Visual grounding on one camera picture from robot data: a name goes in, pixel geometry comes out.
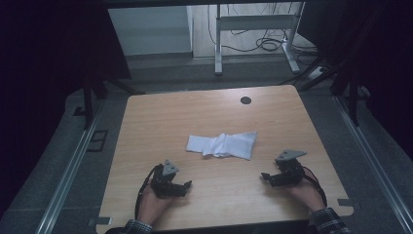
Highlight right hand-held gripper black cable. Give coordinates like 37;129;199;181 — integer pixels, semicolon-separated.
301;165;328;208

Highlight hand-held gripper black cable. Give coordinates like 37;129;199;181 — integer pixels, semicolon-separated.
301;165;328;208
133;163;164;220

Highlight black metal stand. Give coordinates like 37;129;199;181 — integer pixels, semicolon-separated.
81;72;145;131
296;48;366;127

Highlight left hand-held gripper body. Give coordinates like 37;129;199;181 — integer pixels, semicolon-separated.
150;159;189;199

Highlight person's left hand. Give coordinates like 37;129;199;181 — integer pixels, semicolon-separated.
136;185;177;226

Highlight black floor cables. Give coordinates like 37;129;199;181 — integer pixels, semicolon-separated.
207;2;320;66

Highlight white cloth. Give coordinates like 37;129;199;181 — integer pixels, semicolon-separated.
185;131;258;161

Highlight left hand-held gripper black cable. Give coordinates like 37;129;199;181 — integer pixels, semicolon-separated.
133;163;164;220

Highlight person's right hand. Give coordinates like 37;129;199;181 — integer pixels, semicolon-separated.
284;177;326;215

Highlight white power strip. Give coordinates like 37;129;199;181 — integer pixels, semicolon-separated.
306;65;327;81

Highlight white metal desk frame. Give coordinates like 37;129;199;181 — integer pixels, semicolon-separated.
213;1;307;76

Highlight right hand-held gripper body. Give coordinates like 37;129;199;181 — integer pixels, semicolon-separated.
270;149;308;188

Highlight grey tape strip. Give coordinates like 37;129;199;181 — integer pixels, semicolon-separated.
88;216;113;227
336;198;357;208

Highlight aluminium floor rail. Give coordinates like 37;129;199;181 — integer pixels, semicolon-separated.
333;96;413;234
34;99;106;234

